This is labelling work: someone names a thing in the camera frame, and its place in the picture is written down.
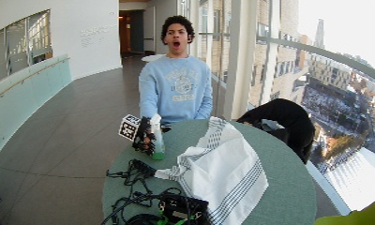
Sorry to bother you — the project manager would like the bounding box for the clear spray bottle green liquid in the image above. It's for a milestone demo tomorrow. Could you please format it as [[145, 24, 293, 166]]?
[[148, 112, 168, 161]]

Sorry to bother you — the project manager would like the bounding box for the white cube of black markers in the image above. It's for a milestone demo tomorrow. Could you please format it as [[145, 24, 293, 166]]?
[[117, 113, 142, 142]]

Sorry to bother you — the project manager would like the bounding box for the the person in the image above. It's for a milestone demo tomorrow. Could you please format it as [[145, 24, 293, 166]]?
[[137, 14, 214, 126]]

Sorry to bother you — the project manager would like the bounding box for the white cloth with grey stripes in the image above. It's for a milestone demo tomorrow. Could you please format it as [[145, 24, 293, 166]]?
[[153, 116, 269, 225]]

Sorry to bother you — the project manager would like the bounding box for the black electronic box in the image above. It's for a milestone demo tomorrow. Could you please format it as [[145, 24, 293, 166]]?
[[157, 192, 210, 225]]

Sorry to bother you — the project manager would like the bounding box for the white round table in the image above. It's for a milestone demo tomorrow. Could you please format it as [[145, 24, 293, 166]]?
[[140, 53, 168, 63]]

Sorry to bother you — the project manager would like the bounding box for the black jacket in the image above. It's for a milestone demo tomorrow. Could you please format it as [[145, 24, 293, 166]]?
[[236, 97, 317, 165]]

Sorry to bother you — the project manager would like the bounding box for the wooden handrail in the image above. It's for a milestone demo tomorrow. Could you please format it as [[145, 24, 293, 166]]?
[[0, 56, 69, 106]]

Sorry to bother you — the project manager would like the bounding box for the white structural column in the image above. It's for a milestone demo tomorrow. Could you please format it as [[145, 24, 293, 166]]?
[[222, 0, 260, 121]]

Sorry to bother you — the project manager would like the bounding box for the dark doorway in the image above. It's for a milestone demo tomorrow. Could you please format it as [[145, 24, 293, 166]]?
[[118, 9, 146, 58]]

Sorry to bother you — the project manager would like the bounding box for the interior window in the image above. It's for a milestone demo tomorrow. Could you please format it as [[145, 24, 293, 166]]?
[[0, 8, 53, 88]]

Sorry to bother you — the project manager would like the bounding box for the grey metal railing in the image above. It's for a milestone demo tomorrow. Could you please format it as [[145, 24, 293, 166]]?
[[254, 35, 375, 86]]

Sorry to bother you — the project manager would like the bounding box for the yellow-green object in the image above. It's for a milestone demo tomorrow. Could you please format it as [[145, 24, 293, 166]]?
[[313, 193, 375, 225]]

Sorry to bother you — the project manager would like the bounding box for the black cable bundle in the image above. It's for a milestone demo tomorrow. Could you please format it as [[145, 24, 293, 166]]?
[[100, 158, 185, 225]]

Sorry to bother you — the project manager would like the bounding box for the green cable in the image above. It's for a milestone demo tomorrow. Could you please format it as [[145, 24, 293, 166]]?
[[156, 208, 196, 225]]

